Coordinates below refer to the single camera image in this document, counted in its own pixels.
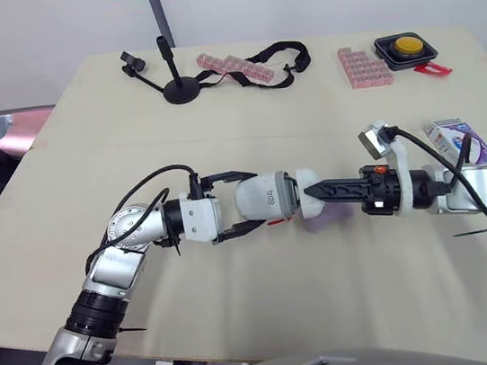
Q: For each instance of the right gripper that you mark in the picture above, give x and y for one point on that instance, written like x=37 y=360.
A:
x=383 y=190

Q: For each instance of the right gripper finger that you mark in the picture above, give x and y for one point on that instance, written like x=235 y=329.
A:
x=229 y=176
x=241 y=229

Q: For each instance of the white soap bar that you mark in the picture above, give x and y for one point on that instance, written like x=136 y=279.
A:
x=309 y=180

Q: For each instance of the grey soap case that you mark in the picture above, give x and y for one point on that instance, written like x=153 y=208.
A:
x=259 y=198

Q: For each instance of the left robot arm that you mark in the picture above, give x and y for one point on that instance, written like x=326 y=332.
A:
x=114 y=264

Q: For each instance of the white purple soap pack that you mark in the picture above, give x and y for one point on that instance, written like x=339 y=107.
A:
x=450 y=135

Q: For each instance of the black round-base stand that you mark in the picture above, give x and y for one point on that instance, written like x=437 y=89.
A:
x=181 y=91

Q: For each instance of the pink clear block strip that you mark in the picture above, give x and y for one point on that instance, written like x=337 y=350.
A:
x=236 y=67

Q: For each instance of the pink clear block plate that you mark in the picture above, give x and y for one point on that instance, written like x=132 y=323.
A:
x=365 y=67

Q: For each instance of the small red plastic piece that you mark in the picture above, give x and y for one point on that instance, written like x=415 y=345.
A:
x=432 y=70

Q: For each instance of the black box yellow button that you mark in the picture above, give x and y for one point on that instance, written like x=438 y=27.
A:
x=406 y=48

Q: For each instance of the grey upright pole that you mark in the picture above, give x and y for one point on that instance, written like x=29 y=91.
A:
x=158 y=8

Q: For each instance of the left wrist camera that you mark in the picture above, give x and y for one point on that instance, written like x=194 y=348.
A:
x=203 y=217

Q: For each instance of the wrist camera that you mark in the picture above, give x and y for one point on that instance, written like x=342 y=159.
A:
x=371 y=142
x=203 y=217

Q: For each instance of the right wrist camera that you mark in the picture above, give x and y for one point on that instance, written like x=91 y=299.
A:
x=371 y=142

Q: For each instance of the small black clip camera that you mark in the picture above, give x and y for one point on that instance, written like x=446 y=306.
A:
x=133 y=63

